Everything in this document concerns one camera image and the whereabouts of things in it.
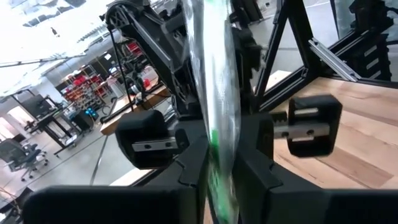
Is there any green toothbrush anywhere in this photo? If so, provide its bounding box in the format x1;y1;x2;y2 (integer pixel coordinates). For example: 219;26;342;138
181;0;243;224

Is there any shelf with red bins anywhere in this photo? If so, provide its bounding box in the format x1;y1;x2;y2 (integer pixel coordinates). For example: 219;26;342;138
60;73;113;112

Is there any silver aluminium bracket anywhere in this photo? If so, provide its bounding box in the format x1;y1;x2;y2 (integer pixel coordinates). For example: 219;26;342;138
307;37;363;83

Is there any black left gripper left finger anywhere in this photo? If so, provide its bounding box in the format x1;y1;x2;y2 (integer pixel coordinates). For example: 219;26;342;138
21;136;209;224

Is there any black desk frame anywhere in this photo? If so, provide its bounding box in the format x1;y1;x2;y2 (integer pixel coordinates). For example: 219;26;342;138
29;107;96;156

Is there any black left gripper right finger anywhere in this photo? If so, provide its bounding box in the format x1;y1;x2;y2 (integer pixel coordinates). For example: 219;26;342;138
233;146;398;224

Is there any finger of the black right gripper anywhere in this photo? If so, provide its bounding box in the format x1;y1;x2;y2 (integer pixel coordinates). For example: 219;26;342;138
241;113;275;160
174;119;208;149

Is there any black office chair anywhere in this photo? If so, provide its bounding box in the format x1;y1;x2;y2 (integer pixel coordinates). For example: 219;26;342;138
0;138;50;182

